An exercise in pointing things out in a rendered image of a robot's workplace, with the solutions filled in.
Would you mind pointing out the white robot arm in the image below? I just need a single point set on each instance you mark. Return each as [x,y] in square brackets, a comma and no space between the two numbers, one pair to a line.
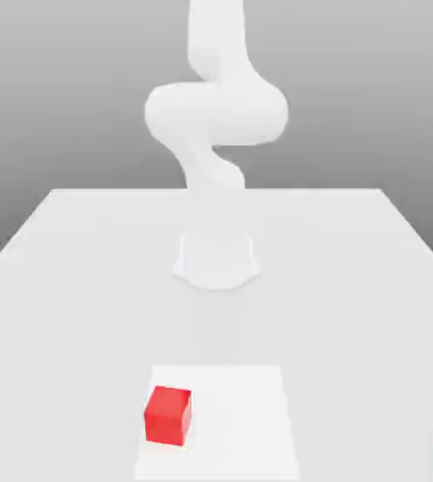
[216,113]

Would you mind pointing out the small red cube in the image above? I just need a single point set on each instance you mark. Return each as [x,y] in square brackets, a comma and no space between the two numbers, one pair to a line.
[166,416]

